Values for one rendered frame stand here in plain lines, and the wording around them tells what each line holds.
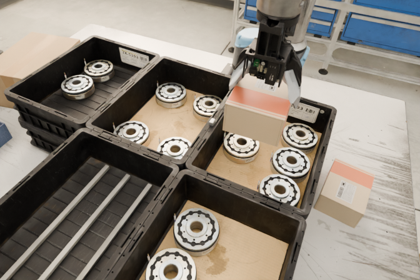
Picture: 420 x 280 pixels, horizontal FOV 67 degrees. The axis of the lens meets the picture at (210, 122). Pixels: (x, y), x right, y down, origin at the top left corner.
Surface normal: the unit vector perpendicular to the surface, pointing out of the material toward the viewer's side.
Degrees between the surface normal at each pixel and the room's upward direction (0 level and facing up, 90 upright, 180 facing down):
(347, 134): 0
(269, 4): 91
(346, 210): 90
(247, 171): 0
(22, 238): 0
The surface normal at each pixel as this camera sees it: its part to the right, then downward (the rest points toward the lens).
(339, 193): 0.04, -0.73
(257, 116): -0.37, 0.63
